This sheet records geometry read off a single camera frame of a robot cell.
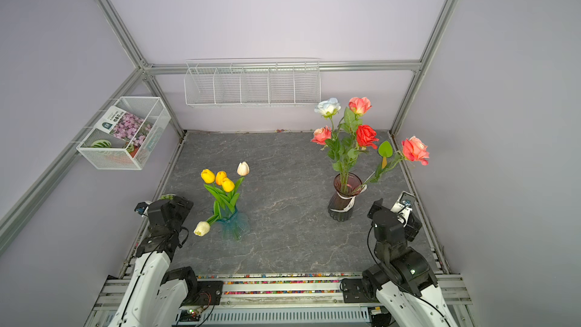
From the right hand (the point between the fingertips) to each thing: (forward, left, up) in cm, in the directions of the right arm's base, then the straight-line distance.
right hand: (393, 205), depth 71 cm
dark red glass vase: (+10, +13, -4) cm, 16 cm away
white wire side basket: (+14, +92, +12) cm, 94 cm away
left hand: (+5, +73, -11) cm, 74 cm away
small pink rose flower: (+17, +23, +15) cm, 32 cm away
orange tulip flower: (+5, +53, +10) cm, 55 cm away
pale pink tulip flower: (+8, +47, +9) cm, 49 cm away
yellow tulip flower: (+5, +57, +9) cm, 58 cm away
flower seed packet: (+23, +88, +14) cm, 92 cm away
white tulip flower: (-9, +56, +7) cm, 57 cm away
